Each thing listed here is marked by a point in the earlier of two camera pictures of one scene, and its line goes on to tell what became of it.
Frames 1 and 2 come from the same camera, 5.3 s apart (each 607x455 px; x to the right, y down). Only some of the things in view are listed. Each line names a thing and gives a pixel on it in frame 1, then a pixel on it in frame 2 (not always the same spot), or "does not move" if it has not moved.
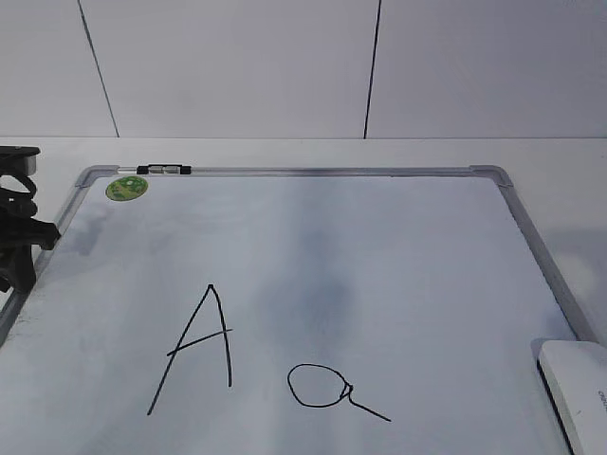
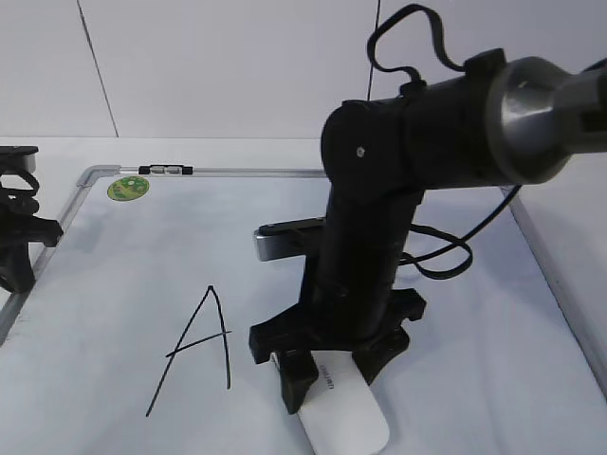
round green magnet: (126, 188) does not move
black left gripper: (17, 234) does not move
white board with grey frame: (287, 310) does not move
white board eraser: (574, 373) -> (341, 415)
